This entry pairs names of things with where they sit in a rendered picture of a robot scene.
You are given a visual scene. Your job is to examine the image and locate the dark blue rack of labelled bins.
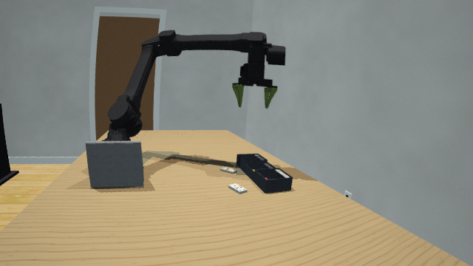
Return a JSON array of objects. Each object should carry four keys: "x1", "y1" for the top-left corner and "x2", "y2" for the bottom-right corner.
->
[{"x1": 236, "y1": 154, "x2": 293, "y2": 193}]

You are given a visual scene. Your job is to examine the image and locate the white domino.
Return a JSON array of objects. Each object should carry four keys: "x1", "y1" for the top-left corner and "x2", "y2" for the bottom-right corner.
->
[
  {"x1": 228, "y1": 183, "x2": 247, "y2": 194},
  {"x1": 220, "y1": 167, "x2": 237, "y2": 174}
]

